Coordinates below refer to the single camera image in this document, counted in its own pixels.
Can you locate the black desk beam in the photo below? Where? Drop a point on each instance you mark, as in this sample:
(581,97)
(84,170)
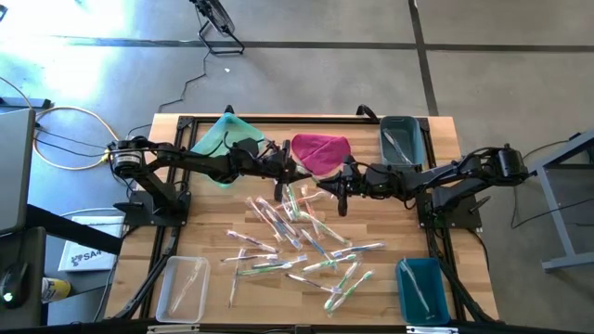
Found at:
(74,229)

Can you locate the grey-blue plastic bin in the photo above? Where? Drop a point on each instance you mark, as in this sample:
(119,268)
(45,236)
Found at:
(413,139)

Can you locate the black floor fan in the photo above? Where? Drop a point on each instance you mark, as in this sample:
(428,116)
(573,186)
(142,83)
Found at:
(218,16)

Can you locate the black computer mouse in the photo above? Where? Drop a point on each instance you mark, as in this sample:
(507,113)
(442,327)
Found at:
(11,287)

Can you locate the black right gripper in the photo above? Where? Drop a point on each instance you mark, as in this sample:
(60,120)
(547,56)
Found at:
(355,183)

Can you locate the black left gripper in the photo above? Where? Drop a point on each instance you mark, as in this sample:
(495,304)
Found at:
(260,162)

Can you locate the black desk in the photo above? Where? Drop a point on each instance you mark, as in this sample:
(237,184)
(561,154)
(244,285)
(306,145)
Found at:
(34,250)

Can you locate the silver metal bracket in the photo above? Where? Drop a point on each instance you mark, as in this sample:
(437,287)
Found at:
(174,329)
(431,330)

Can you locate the white printed box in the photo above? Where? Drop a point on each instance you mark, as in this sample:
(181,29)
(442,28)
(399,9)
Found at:
(88,260)

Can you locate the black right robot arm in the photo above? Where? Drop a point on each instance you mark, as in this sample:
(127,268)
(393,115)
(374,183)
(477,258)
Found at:
(441,174)

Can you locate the yellow power splitter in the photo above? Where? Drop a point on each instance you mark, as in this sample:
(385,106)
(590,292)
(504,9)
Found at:
(106,158)

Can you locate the grey metal table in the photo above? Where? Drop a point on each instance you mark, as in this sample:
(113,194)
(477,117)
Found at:
(554,213)

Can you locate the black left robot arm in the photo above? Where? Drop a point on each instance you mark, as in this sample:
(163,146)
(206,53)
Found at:
(185,160)

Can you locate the black front rail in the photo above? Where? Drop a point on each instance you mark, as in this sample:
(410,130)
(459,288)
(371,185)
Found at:
(93,330)

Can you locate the blue toothbrush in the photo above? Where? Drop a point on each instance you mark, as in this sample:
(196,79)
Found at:
(415,287)
(292,241)
(287,211)
(315,245)
(357,249)
(287,262)

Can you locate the clear plastic bin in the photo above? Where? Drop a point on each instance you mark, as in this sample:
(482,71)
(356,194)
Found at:
(185,301)

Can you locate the magenta cloth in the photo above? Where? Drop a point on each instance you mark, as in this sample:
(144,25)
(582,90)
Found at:
(325,150)

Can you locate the green toothbrush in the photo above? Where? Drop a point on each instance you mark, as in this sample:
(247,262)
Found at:
(352,288)
(329,229)
(329,263)
(260,270)
(292,204)
(343,280)

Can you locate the light turquoise plastic bin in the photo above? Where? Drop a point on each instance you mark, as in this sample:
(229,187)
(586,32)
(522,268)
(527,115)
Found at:
(223,132)

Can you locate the teal blue plastic bin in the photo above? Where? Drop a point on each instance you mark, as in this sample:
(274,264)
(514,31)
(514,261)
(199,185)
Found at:
(436,292)

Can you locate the yellow can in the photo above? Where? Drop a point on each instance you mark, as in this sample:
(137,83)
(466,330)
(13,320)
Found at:
(55,290)

